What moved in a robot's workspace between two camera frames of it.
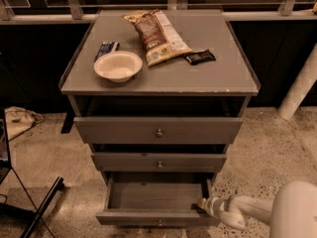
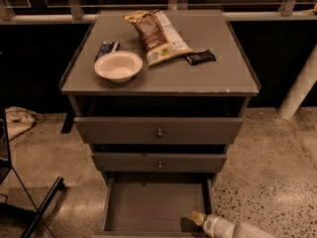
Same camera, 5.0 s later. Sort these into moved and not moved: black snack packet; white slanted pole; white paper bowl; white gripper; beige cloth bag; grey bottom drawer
Moved: grey bottom drawer; white gripper
Not moved: white paper bowl; white slanted pole; beige cloth bag; black snack packet
